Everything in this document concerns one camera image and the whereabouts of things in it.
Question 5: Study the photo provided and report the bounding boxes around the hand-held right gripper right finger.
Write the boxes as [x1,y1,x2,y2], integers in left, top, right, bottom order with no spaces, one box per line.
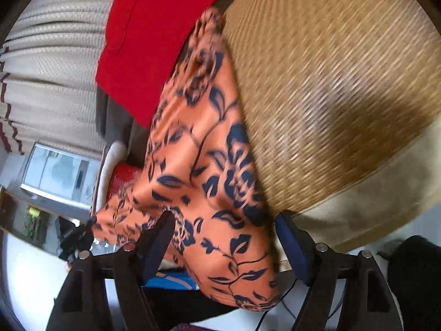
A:
[276,210,404,331]

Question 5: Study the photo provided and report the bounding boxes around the woven sofa mat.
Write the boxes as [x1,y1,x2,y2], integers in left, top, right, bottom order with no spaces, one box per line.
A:
[220,0,441,273]

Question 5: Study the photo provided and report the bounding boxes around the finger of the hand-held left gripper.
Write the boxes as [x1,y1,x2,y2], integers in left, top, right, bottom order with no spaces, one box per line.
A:
[58,217,96,263]

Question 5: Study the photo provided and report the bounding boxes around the black cable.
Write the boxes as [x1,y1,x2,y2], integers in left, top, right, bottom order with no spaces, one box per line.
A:
[255,277,345,331]

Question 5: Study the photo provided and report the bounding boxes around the beige dotted curtain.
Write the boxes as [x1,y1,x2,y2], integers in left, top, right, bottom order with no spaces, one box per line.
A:
[0,0,131,156]

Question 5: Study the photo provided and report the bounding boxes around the wooden display cabinet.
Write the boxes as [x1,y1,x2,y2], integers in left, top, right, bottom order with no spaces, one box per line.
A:
[0,186,90,254]

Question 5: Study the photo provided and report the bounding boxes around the blue bag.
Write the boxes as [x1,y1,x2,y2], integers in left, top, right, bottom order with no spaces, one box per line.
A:
[145,271,201,291]

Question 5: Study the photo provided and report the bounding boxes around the standing air conditioner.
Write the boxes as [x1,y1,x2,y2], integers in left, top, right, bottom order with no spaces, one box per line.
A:
[21,141,104,211]

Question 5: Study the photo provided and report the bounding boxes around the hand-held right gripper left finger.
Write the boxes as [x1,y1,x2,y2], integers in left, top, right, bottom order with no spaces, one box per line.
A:
[46,210,176,331]

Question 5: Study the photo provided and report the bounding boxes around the person's dark clothing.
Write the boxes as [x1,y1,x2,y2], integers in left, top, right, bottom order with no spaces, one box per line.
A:
[388,235,441,331]

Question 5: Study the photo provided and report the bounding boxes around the red towel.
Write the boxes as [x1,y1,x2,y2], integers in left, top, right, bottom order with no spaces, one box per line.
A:
[95,0,245,130]

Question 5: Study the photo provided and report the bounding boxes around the green ornament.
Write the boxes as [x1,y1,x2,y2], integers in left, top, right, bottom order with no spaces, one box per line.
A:
[23,214,46,239]

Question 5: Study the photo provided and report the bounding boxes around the orange floral shirt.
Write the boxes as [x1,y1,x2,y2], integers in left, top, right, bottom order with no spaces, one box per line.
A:
[93,7,281,313]

